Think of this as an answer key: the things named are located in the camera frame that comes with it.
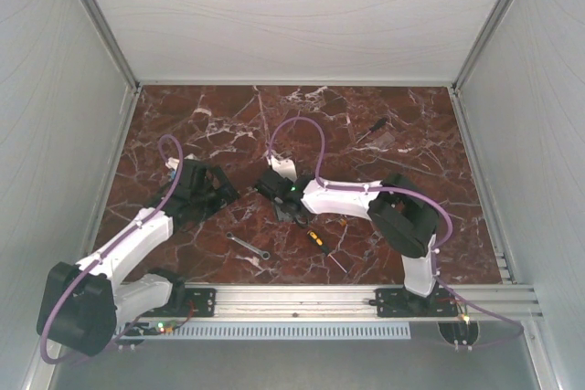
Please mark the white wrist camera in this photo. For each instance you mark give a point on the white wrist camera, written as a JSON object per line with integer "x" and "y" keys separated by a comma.
{"x": 173, "y": 163}
{"x": 285, "y": 167}

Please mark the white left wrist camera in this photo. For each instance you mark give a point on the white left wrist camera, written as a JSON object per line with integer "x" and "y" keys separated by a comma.
{"x": 173, "y": 163}

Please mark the light blue slotted cable duct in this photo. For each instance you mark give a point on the light blue slotted cable duct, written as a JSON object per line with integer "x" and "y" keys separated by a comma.
{"x": 274, "y": 331}

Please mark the black handled screwdriver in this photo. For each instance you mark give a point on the black handled screwdriver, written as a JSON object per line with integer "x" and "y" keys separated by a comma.
{"x": 376, "y": 126}

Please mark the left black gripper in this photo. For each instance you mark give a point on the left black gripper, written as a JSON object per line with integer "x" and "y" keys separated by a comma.
{"x": 223, "y": 196}

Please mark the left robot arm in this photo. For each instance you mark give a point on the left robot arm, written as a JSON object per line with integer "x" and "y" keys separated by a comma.
{"x": 86, "y": 302}

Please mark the silver combination wrench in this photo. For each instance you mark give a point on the silver combination wrench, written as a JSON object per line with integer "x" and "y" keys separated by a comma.
{"x": 265, "y": 255}

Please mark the aluminium front rail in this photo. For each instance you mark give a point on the aluminium front rail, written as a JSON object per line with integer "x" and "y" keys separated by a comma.
{"x": 239, "y": 302}

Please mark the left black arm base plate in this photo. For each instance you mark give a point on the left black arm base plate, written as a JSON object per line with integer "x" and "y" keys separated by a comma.
{"x": 197, "y": 302}

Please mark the yellow black screwdriver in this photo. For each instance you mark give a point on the yellow black screwdriver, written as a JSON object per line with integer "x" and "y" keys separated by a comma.
{"x": 315, "y": 239}

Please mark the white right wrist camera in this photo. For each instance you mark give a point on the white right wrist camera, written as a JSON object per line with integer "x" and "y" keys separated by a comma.
{"x": 285, "y": 167}

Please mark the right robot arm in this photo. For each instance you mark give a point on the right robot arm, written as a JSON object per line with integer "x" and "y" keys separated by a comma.
{"x": 404, "y": 218}

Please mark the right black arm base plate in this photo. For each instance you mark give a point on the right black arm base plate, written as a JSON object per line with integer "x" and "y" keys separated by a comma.
{"x": 400, "y": 303}

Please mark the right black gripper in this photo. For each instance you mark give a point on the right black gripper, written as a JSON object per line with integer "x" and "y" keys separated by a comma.
{"x": 281, "y": 216}

